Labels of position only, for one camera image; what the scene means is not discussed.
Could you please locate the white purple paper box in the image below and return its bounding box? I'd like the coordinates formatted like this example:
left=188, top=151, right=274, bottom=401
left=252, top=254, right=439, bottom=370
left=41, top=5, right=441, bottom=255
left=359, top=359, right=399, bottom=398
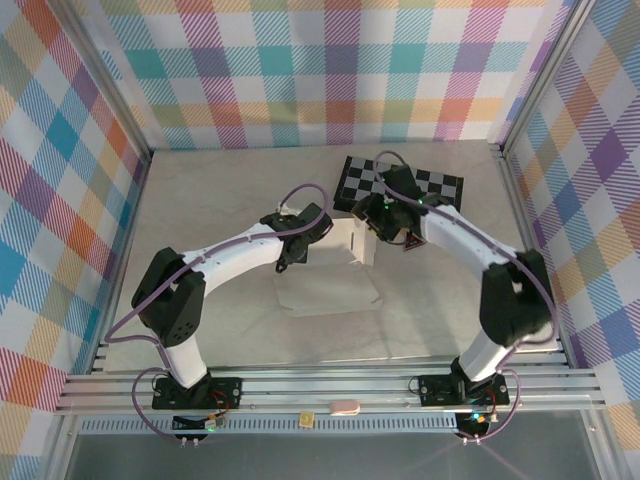
left=273, top=215, right=385, bottom=319

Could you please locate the black folding chess board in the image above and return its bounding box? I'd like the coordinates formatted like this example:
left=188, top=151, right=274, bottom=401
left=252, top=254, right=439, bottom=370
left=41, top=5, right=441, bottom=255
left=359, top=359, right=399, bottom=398
left=332, top=155, right=466, bottom=216

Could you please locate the pink oval object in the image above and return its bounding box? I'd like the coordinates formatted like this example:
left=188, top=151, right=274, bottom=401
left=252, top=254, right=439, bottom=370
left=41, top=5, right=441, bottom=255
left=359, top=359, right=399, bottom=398
left=328, top=398, right=362, bottom=417

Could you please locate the aluminium side rail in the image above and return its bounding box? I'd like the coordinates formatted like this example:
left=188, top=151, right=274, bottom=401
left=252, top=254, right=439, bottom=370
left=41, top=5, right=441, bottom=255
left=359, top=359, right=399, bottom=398
left=88, top=149, right=154, bottom=374
left=494, top=144, right=572, bottom=370

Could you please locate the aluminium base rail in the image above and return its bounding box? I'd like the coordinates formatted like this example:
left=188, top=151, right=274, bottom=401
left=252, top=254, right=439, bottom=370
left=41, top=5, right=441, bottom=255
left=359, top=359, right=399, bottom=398
left=53, top=367, right=609, bottom=417

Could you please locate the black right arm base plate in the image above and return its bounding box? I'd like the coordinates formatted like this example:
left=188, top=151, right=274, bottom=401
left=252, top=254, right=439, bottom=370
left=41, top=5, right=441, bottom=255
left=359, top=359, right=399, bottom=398
left=416, top=372, right=511, bottom=408

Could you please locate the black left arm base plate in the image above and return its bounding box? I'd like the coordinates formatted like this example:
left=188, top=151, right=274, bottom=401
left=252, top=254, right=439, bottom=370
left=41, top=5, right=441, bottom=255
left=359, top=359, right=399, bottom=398
left=151, top=375, right=245, bottom=411

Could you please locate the aluminium frame post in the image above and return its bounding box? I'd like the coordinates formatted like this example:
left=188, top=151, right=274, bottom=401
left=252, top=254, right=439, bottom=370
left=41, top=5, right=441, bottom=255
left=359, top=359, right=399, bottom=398
left=52, top=0, right=154, bottom=157
left=492, top=0, right=599, bottom=157

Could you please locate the perforated metal cable tray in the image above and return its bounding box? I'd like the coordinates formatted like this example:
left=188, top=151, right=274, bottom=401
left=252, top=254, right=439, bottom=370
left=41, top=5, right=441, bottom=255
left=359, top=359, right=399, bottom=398
left=78, top=416, right=461, bottom=436

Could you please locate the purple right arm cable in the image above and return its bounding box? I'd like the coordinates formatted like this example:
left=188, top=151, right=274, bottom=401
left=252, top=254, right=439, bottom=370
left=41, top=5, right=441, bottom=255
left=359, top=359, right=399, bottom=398
left=373, top=150, right=560, bottom=444

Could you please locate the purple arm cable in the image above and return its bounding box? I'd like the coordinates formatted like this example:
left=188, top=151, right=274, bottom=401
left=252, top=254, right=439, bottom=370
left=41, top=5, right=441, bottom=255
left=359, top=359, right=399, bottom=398
left=373, top=150, right=560, bottom=444
left=106, top=183, right=332, bottom=444

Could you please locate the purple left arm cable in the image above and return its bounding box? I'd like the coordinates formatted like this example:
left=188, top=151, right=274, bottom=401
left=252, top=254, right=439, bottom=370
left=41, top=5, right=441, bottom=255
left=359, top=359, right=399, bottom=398
left=106, top=183, right=332, bottom=444

